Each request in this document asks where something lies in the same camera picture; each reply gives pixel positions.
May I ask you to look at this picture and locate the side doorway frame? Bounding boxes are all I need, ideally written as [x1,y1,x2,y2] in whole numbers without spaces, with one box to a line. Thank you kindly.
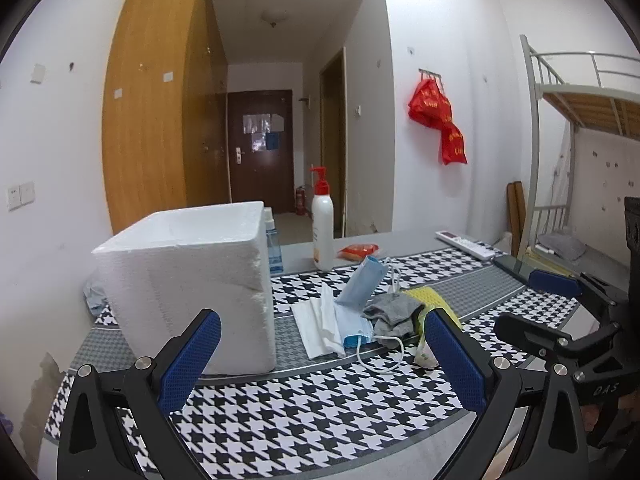
[320,51,347,238]

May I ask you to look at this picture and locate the red snack packet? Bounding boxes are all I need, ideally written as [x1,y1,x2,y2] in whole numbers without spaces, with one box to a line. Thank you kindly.
[336,244,380,261]

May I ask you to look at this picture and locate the red hanging bag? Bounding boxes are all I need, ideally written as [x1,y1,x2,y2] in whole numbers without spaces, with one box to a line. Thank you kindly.
[408,75,468,165]

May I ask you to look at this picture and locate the wooden wardrobe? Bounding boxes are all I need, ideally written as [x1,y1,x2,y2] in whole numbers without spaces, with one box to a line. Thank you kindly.
[102,0,230,232]

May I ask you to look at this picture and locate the ceiling lamp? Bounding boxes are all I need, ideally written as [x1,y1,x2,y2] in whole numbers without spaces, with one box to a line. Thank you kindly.
[260,9,290,28]

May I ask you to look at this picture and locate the wooden planks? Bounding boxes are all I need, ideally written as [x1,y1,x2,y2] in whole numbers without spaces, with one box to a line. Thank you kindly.
[506,181,526,257]

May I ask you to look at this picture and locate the blue face mask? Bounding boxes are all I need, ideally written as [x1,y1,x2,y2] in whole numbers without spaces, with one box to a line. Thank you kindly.
[336,256,388,308]
[334,302,405,375]

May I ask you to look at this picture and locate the white remote control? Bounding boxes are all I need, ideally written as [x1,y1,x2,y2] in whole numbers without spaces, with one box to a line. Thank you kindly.
[435,231,496,261]

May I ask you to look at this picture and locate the blue spray bottle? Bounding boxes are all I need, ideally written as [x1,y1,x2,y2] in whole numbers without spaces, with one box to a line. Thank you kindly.
[264,207,283,274]

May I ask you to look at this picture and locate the red fire extinguisher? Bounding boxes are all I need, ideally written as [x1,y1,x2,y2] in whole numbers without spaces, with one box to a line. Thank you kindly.
[295,185,306,216]

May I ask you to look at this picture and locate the grey sock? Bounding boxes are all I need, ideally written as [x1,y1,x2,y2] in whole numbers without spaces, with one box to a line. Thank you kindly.
[362,292,424,349]

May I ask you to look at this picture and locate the black smartphone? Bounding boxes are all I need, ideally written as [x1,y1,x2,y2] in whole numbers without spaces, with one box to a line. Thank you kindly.
[492,255,540,285]

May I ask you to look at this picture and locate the metal bunk bed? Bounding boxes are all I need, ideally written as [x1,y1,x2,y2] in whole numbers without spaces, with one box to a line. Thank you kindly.
[509,36,639,287]

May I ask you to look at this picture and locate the green plastic bag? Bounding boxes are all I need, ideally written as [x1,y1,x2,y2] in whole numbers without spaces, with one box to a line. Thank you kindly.
[413,307,438,370]

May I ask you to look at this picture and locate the white styrofoam box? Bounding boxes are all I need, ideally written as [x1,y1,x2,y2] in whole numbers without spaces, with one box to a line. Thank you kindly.
[92,202,277,375]

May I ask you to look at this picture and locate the person right hand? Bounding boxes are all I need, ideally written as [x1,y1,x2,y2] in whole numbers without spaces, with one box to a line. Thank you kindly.
[580,398,620,432]

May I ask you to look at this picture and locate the white tissue paper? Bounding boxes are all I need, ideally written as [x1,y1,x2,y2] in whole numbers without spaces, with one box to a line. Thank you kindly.
[291,284,346,360]

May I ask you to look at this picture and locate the white red pump bottle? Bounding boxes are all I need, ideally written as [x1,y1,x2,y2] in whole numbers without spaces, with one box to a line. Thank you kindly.
[310,166,334,272]

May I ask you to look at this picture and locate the dark brown entrance door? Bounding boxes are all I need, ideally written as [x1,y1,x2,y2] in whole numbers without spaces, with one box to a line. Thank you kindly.
[228,90,295,214]

